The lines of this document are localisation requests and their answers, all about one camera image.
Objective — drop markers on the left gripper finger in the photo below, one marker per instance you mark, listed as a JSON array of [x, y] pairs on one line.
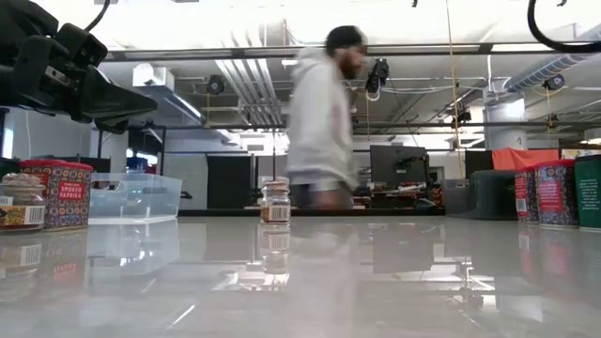
[[108, 99], [115, 127]]

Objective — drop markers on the green tin with black lid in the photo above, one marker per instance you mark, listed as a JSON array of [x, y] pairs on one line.
[[589, 192], [8, 166]]

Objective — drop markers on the cork-topped glass saffron jar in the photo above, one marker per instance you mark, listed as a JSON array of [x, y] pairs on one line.
[[275, 206], [21, 206]]

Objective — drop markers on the red-lidded smoked paprika tin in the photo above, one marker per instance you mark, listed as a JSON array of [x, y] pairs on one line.
[[66, 197], [523, 197], [556, 197]]

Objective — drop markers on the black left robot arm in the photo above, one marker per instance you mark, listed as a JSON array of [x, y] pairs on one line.
[[23, 16]]

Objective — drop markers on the white air unit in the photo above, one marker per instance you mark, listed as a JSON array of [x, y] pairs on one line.
[[152, 75]]

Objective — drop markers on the clear plastic bin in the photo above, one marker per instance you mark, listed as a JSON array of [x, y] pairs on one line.
[[136, 199]]

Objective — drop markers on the grey overhead rig beam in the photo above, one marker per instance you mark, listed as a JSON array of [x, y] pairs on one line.
[[211, 52]]

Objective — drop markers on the black partition panel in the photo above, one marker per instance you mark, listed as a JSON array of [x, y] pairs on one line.
[[230, 183]]

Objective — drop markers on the person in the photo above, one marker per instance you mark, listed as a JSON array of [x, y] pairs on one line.
[[319, 122]]

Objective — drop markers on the black computer monitor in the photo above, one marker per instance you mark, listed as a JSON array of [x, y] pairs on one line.
[[399, 164]]

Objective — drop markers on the dark grey plastic bin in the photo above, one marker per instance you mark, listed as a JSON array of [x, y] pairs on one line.
[[493, 197]]

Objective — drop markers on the white round pillar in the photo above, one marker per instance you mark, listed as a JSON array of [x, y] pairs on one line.
[[504, 127]]

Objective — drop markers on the orange cloth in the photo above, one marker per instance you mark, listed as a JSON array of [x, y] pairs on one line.
[[526, 159]]

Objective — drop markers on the floral cloth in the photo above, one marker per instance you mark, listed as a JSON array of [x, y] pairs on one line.
[[580, 154]]

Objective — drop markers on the black hanging camera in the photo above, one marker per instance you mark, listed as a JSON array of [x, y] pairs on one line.
[[378, 75], [215, 85], [555, 82]]

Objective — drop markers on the ribbed ceiling duct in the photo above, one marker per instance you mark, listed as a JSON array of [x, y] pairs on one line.
[[549, 70]]

